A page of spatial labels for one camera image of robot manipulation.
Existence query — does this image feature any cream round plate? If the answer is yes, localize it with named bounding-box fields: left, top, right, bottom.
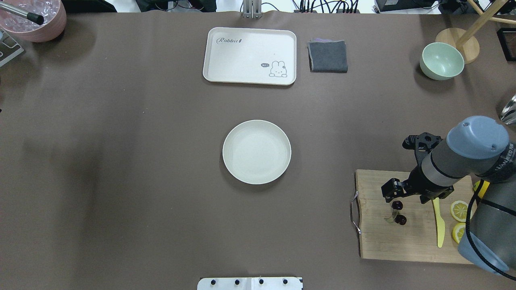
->
left=222, top=120, right=292, bottom=185

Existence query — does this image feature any wooden mug tree stand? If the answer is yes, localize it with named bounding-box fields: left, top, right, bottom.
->
left=435, top=0, right=516, bottom=64

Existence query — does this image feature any grey folded cloth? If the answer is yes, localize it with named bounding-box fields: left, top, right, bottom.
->
left=307, top=39, right=348, bottom=73

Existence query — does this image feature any aluminium frame post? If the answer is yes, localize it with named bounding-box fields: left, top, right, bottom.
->
left=242, top=0, right=263, bottom=19

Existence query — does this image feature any mint green bowl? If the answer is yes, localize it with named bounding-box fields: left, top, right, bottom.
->
left=419, top=42, right=465, bottom=81

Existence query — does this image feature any lemon slice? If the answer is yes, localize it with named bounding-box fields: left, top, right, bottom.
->
left=450, top=200, right=469, bottom=223
left=451, top=222, right=466, bottom=244

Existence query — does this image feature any cream rabbit tray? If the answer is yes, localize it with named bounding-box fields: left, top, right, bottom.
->
left=202, top=27, right=297, bottom=86

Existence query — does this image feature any pink bowl with ice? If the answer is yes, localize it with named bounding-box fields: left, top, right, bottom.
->
left=0, top=0, right=67, bottom=43

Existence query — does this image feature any yellow plastic knife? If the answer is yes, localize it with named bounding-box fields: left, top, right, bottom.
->
left=432, top=198, right=445, bottom=248

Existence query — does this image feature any upper lemon slice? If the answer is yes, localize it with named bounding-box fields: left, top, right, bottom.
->
left=450, top=200, right=469, bottom=223

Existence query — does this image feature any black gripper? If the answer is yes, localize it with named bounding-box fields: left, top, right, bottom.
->
left=381, top=167, right=454, bottom=204

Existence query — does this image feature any lower lemon slice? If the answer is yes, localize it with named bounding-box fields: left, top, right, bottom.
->
left=451, top=222, right=466, bottom=244

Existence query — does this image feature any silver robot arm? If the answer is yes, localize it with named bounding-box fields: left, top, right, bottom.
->
left=381, top=116, right=516, bottom=280

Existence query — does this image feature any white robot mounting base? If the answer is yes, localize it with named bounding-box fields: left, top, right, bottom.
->
left=197, top=277, right=304, bottom=290

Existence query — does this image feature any bamboo cutting board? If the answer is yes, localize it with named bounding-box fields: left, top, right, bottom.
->
left=355, top=169, right=473, bottom=264

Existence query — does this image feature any silver metal scoop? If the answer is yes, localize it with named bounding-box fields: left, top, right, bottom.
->
left=498, top=94, right=516, bottom=125

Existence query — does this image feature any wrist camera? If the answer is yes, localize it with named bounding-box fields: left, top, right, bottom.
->
left=402, top=132, right=442, bottom=164

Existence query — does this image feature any white cup rack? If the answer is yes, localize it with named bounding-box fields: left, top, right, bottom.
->
left=0, top=28, right=25, bottom=67

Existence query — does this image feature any metal scoop in ice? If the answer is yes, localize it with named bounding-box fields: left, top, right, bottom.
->
left=0, top=1, right=44, bottom=25

